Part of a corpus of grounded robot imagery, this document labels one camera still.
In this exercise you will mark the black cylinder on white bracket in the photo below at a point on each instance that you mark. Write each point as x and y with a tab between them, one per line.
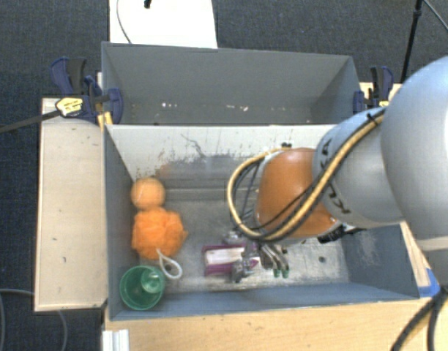
330	235

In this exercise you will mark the green plastic cup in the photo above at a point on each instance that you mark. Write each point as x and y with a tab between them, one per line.
136	293

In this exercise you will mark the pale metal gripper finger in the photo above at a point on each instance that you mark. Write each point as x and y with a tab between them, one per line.
239	271
232	237

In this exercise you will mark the grey metal bin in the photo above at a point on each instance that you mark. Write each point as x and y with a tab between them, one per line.
209	86

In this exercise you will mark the purple and white box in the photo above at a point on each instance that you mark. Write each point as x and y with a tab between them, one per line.
220	258

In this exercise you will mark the orange mesh bath sponge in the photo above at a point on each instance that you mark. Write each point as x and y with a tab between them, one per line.
156	232

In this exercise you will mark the orange ball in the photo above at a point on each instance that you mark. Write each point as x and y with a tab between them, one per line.
148	193

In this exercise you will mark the pale wood board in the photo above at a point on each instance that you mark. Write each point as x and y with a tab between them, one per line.
72	214

